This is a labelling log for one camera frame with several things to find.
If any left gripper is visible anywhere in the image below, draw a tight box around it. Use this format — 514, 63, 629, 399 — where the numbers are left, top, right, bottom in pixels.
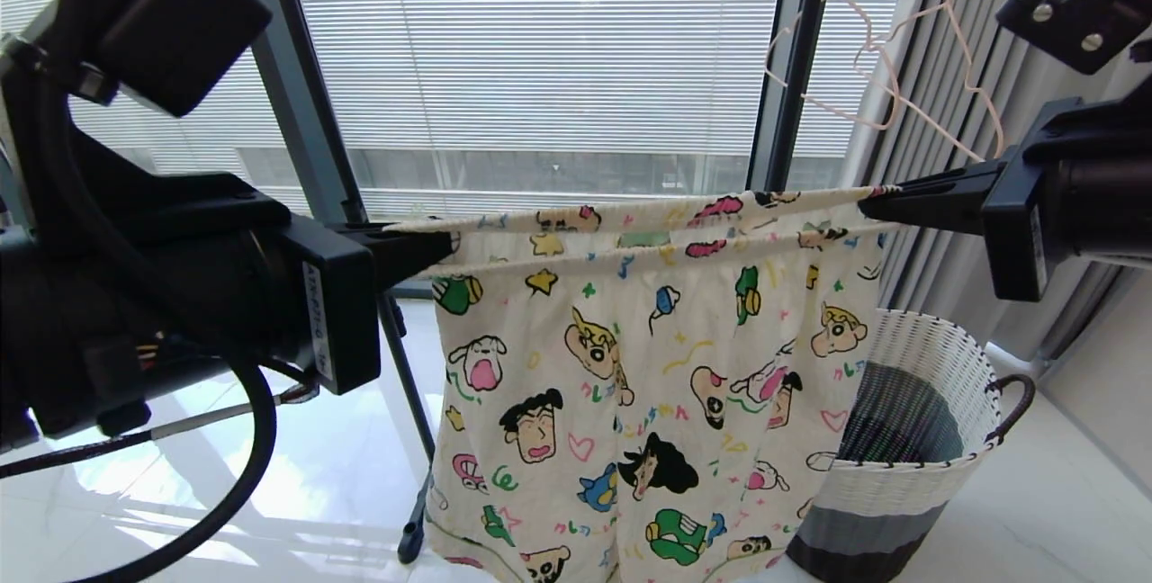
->
36, 174, 381, 437

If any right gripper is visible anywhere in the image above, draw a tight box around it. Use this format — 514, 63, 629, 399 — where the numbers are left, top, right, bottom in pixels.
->
983, 77, 1152, 302

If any pink clothes hanger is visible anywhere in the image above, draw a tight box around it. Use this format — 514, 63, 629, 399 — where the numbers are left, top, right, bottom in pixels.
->
853, 0, 1009, 163
765, 0, 905, 132

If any cream printed garment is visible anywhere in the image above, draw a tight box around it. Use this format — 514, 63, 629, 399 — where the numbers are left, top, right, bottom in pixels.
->
382, 187, 901, 583

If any white laundry basket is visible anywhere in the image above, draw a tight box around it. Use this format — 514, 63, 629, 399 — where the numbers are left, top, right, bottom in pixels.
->
786, 309, 1038, 583

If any black clothes rack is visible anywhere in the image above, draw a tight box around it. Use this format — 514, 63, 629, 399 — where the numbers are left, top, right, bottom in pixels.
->
18, 0, 1038, 566

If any beige curtain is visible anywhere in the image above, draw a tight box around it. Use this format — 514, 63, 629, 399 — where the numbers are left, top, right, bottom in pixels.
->
841, 0, 1152, 363

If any window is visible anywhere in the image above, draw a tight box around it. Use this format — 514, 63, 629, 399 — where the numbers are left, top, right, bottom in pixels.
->
0, 0, 910, 300

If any black cable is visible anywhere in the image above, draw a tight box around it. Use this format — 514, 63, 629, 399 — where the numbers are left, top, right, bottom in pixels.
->
16, 0, 278, 583

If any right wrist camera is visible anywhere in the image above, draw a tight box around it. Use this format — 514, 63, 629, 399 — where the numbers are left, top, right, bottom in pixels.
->
997, 0, 1152, 76

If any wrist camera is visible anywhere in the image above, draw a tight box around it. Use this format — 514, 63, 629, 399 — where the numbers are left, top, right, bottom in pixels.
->
997, 0, 1152, 76
4, 0, 274, 188

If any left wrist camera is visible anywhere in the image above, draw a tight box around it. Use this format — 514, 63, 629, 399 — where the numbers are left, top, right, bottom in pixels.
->
4, 0, 274, 188

